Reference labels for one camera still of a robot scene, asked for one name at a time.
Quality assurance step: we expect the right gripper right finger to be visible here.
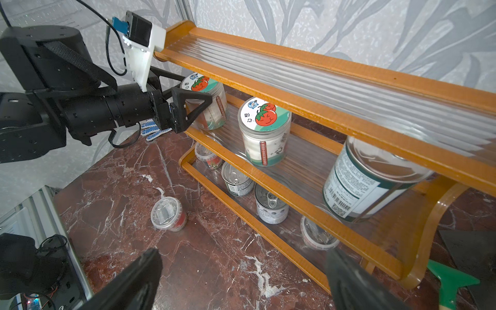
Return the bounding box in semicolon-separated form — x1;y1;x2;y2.
325;248;409;309

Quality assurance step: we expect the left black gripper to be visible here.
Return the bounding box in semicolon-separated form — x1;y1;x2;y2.
146;65;214;134

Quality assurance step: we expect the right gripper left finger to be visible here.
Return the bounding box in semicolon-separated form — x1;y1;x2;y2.
80;248;163;310

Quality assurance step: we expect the tomato lid jar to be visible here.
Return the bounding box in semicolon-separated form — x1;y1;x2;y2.
238;97;292;167
180;72;228;131

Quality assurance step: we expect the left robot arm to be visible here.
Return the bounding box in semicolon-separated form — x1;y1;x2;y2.
1;25;213;164

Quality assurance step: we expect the orange wooden three-tier shelf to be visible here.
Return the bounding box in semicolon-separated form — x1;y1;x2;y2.
155;21;495;289

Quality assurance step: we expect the blue white work glove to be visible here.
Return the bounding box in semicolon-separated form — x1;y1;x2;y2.
139;119;172;142

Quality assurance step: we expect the right circuit board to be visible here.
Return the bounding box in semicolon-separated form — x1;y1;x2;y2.
8;294;54;310

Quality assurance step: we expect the purple label tin can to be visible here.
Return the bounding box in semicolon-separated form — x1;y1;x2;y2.
254;184;289;225

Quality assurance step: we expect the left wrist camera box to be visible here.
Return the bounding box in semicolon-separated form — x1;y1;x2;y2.
112;11;167;92

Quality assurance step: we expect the green wooden-handled garden trowel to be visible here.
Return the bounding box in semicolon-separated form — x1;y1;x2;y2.
428;260;480;310

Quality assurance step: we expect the aluminium front rail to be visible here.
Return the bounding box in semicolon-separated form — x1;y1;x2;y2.
1;186;93;309

